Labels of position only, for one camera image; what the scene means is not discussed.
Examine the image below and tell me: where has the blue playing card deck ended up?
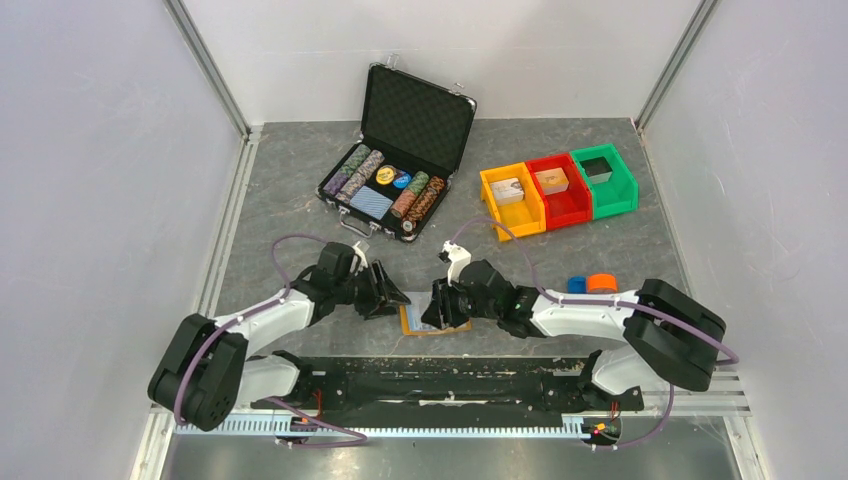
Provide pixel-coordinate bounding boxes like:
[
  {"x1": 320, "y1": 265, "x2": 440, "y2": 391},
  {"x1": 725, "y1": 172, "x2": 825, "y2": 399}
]
[{"x1": 349, "y1": 186, "x2": 394, "y2": 220}]

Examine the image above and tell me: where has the card deck in red bin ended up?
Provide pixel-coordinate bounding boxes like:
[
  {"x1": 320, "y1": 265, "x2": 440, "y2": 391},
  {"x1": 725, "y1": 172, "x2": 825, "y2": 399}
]
[{"x1": 535, "y1": 167, "x2": 570, "y2": 196}]

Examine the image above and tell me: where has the card deck in yellow bin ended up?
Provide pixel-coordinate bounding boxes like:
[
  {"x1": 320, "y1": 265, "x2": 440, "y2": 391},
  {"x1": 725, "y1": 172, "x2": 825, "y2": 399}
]
[{"x1": 489, "y1": 177, "x2": 525, "y2": 206}]

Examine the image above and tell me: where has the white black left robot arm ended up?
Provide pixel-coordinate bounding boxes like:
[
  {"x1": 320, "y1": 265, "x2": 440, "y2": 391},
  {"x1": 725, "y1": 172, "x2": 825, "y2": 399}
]
[{"x1": 147, "y1": 242, "x2": 411, "y2": 431}]

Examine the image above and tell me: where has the blue dealer chip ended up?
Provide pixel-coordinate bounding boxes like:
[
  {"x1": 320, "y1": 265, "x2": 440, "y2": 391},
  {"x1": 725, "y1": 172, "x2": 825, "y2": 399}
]
[{"x1": 392, "y1": 172, "x2": 411, "y2": 189}]

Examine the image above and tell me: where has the yellow plastic bin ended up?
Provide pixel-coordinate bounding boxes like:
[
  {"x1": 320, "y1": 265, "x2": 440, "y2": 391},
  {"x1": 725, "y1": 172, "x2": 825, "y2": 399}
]
[{"x1": 480, "y1": 162, "x2": 547, "y2": 238}]

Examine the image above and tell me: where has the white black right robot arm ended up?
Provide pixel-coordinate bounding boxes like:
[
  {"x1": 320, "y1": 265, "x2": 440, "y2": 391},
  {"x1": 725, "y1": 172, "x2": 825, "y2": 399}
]
[{"x1": 421, "y1": 260, "x2": 727, "y2": 408}]

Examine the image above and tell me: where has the orange leather card holder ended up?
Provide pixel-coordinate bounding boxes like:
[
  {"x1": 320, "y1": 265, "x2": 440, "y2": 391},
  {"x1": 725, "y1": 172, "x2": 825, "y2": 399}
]
[{"x1": 399, "y1": 292, "x2": 472, "y2": 336}]

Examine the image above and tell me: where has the green plastic bin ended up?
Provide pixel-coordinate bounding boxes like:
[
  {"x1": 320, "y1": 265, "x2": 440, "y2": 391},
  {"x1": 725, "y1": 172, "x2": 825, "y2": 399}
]
[{"x1": 570, "y1": 143, "x2": 639, "y2": 220}]

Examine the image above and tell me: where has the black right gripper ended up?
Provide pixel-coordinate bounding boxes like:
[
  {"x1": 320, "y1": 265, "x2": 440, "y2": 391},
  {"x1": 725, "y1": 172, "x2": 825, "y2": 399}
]
[{"x1": 421, "y1": 272, "x2": 500, "y2": 329}]

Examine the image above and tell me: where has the black poker chip case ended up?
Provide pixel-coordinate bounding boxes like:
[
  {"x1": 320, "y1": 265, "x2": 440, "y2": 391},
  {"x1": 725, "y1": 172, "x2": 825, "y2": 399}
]
[{"x1": 315, "y1": 62, "x2": 477, "y2": 243}]

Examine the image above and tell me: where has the slotted aluminium cable duct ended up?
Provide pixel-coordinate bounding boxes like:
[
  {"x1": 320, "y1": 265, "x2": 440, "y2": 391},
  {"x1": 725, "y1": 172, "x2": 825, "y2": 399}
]
[{"x1": 173, "y1": 414, "x2": 588, "y2": 439}]

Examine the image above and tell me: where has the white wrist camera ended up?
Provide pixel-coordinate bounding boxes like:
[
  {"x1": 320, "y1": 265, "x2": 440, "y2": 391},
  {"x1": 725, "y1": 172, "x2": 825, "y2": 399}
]
[
  {"x1": 352, "y1": 240, "x2": 369, "y2": 272},
  {"x1": 438, "y1": 240, "x2": 472, "y2": 285}
]

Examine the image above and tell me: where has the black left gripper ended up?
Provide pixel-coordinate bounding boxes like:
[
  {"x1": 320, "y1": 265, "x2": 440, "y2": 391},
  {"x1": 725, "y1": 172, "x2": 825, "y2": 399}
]
[{"x1": 333, "y1": 259, "x2": 410, "y2": 321}]

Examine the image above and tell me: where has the blue orange toy truck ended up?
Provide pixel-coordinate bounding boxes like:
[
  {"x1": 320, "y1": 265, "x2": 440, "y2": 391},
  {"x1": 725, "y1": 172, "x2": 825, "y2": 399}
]
[{"x1": 567, "y1": 273, "x2": 619, "y2": 294}]

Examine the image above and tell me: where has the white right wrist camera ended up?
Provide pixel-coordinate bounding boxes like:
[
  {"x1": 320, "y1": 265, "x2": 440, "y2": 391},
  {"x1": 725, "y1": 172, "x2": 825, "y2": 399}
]
[{"x1": 438, "y1": 240, "x2": 472, "y2": 285}]

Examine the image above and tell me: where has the red plastic bin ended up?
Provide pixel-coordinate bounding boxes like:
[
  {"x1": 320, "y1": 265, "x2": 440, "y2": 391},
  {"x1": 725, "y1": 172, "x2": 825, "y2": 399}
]
[{"x1": 526, "y1": 153, "x2": 593, "y2": 231}]

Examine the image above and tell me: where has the yellow dealer chip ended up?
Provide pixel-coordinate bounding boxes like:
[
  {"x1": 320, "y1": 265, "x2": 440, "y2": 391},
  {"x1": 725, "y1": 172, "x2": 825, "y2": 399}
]
[{"x1": 375, "y1": 166, "x2": 397, "y2": 185}]

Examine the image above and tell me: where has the black box in green bin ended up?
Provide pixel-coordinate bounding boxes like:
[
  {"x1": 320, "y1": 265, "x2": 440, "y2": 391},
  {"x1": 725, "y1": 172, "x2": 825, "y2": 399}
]
[{"x1": 580, "y1": 157, "x2": 613, "y2": 185}]

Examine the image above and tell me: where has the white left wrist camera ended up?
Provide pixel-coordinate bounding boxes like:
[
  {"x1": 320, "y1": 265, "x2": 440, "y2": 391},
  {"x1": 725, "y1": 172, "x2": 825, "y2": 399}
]
[{"x1": 352, "y1": 240, "x2": 369, "y2": 272}]

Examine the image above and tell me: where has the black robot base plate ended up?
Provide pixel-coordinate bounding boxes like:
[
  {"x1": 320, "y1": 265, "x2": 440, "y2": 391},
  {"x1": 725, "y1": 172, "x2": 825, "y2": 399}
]
[{"x1": 283, "y1": 356, "x2": 644, "y2": 428}]

